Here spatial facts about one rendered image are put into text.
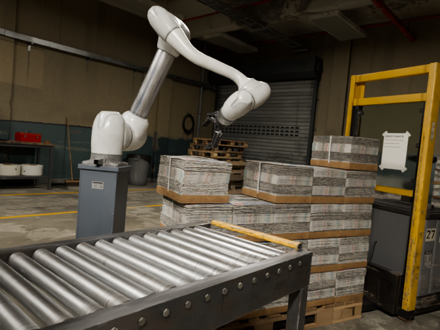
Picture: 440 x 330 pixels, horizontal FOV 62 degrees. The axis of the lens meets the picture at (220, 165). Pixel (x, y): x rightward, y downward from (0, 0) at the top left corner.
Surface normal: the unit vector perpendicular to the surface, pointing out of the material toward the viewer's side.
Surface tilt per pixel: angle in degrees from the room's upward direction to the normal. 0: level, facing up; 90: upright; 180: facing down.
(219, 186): 91
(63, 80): 90
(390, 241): 90
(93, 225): 90
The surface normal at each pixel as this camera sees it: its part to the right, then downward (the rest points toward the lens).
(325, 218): 0.48, 0.08
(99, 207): -0.07, 0.04
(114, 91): 0.74, 0.10
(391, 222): -0.87, -0.05
